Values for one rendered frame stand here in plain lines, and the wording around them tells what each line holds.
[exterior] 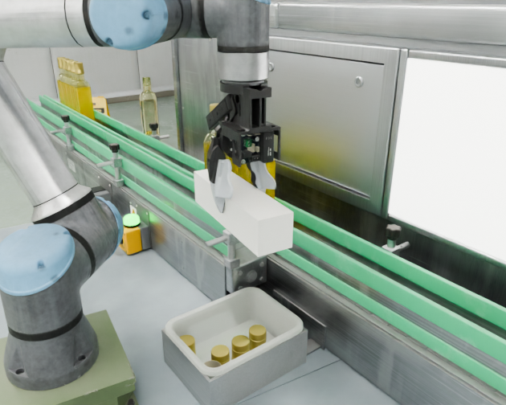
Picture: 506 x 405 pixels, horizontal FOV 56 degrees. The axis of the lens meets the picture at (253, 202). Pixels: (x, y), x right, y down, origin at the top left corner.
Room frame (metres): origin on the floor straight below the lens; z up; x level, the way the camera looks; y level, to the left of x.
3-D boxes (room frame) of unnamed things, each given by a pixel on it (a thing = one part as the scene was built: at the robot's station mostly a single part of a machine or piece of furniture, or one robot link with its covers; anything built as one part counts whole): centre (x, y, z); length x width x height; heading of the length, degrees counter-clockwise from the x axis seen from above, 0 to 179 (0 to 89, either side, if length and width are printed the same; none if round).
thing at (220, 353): (0.68, 0.06, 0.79); 0.04 x 0.04 x 0.04
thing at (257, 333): (0.74, -0.01, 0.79); 0.04 x 0.04 x 0.04
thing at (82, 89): (1.99, 0.71, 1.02); 0.06 x 0.06 x 0.28; 37
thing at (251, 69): (0.72, 0.01, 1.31); 0.08 x 0.08 x 0.05
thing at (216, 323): (0.73, 0.03, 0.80); 0.22 x 0.17 x 0.09; 127
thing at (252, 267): (0.89, 0.01, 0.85); 0.09 x 0.04 x 0.07; 127
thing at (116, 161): (1.33, 0.43, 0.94); 0.07 x 0.04 x 0.13; 127
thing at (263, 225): (0.73, 0.02, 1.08); 0.24 x 0.06 x 0.06; 29
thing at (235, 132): (0.71, 0.01, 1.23); 0.09 x 0.08 x 0.12; 29
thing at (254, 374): (0.74, 0.01, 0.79); 0.27 x 0.17 x 0.08; 127
